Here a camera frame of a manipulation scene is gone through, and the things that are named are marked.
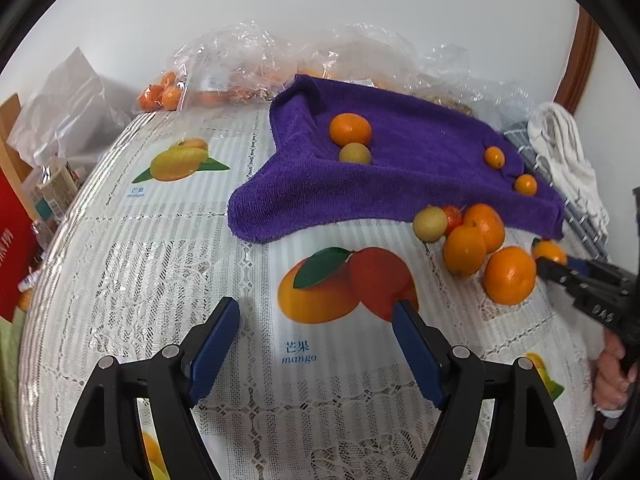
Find red box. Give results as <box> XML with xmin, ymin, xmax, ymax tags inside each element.
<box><xmin>0</xmin><ymin>174</ymin><xmax>39</xmax><ymax>322</ymax></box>

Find bagged oranges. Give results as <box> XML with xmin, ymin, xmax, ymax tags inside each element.
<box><xmin>137</xmin><ymin>70</ymin><xmax>184</xmax><ymax>113</ymax></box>

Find oval orange fruit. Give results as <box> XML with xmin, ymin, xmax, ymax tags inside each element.
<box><xmin>442</xmin><ymin>224</ymin><xmax>487</xmax><ymax>278</ymax></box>

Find small orange kumquat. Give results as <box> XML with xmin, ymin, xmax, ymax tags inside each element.
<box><xmin>513</xmin><ymin>174</ymin><xmax>538</xmax><ymax>196</ymax></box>

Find right hand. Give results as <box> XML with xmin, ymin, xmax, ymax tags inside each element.
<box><xmin>592</xmin><ymin>330</ymin><xmax>638</xmax><ymax>411</ymax></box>

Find clear plastic bags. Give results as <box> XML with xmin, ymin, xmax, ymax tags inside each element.
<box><xmin>153</xmin><ymin>22</ymin><xmax>534</xmax><ymax>130</ymax></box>

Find purple towel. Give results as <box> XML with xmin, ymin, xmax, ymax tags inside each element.
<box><xmin>227</xmin><ymin>75</ymin><xmax>564</xmax><ymax>243</ymax></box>

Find round orange fruit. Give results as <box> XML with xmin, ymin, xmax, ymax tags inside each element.
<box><xmin>532</xmin><ymin>238</ymin><xmax>568</xmax><ymax>266</ymax></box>

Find greenish citrus back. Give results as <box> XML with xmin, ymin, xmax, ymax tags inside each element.
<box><xmin>412</xmin><ymin>206</ymin><xmax>448</xmax><ymax>243</ymax></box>

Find small orange behind pile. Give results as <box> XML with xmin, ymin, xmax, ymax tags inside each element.
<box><xmin>442</xmin><ymin>205</ymin><xmax>463</xmax><ymax>236</ymax></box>

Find grey checked cloth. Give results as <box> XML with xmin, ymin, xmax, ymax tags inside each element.
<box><xmin>502</xmin><ymin>120</ymin><xmax>609</xmax><ymax>264</ymax></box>

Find white striped towel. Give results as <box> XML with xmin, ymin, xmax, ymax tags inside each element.
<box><xmin>527</xmin><ymin>102</ymin><xmax>610</xmax><ymax>238</ymax></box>

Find large orange tangerine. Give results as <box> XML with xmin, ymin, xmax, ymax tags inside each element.
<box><xmin>482</xmin><ymin>246</ymin><xmax>537</xmax><ymax>306</ymax></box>

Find white plastic bag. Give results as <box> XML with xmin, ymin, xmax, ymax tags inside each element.
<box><xmin>8</xmin><ymin>49</ymin><xmax>130</xmax><ymax>169</ymax></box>

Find greenish yellow citrus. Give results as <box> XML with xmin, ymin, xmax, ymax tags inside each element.
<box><xmin>338</xmin><ymin>142</ymin><xmax>372</xmax><ymax>165</ymax></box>

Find white lace tablecloth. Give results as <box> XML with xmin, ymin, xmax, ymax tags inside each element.
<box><xmin>20</xmin><ymin>106</ymin><xmax>598</xmax><ymax>479</ymax></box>

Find ribbed orange tangerine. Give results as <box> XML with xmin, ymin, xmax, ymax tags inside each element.
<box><xmin>463</xmin><ymin>204</ymin><xmax>506</xmax><ymax>254</ymax></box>

